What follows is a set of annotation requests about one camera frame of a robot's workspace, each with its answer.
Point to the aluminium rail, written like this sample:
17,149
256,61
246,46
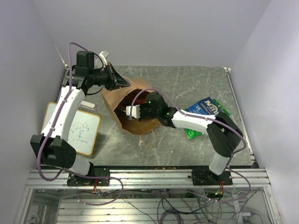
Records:
151,179

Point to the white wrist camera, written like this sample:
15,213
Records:
133,111
101,61

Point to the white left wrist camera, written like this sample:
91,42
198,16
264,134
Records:
101,61

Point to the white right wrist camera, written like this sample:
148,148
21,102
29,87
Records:
133,111

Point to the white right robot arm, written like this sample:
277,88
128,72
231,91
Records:
223,133

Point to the blue Burts chips bag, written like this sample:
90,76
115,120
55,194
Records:
207,106

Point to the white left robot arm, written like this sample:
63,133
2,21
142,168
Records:
51,146

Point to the yellow framed whiteboard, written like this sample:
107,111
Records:
83,132

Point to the brown paper bag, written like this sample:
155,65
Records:
117,100

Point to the pink snack packet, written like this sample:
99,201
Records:
141,99

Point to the white eraser block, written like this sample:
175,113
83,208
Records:
88,105

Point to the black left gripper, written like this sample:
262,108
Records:
114,78

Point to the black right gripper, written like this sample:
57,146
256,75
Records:
142,117

